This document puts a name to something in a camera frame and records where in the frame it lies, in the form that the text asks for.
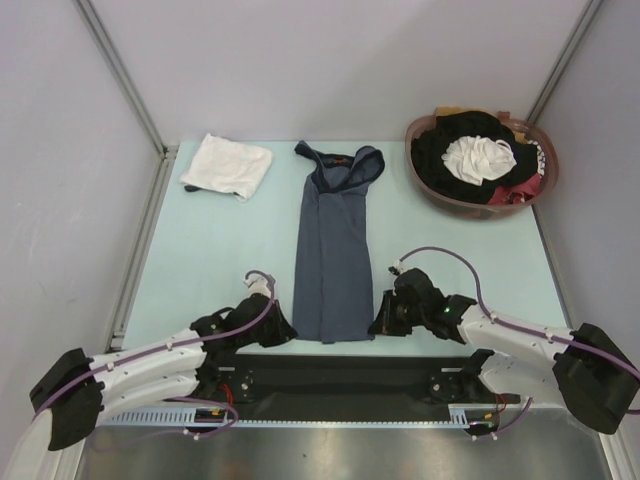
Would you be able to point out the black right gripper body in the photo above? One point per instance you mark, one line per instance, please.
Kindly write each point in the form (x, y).
(398, 318)

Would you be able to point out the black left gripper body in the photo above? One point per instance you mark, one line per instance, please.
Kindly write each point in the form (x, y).
(269, 334)

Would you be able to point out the white graphic tank top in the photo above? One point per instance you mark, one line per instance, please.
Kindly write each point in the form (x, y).
(228, 167)

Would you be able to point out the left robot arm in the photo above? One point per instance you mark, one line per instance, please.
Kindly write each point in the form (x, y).
(80, 391)

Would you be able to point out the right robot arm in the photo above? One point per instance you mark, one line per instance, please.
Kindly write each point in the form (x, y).
(581, 370)

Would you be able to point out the light blue table mat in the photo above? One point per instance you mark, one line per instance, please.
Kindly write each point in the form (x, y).
(204, 243)

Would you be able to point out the red garment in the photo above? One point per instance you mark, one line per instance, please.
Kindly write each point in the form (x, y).
(517, 194)

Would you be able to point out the black garment pile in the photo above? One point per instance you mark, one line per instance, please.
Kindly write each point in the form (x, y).
(427, 148)

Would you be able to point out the black white striped garment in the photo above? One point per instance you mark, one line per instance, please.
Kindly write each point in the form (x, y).
(541, 158)

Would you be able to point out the mustard yellow garment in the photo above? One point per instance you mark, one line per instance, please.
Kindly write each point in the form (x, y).
(447, 111)

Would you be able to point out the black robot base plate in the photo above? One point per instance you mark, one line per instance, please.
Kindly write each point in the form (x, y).
(318, 383)

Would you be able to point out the white cable duct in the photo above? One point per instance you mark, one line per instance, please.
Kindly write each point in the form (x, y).
(453, 417)

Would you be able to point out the white strappy garment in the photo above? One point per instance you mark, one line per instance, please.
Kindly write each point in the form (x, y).
(474, 160)

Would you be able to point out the aluminium frame rail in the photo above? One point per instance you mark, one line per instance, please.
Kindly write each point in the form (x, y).
(151, 211)

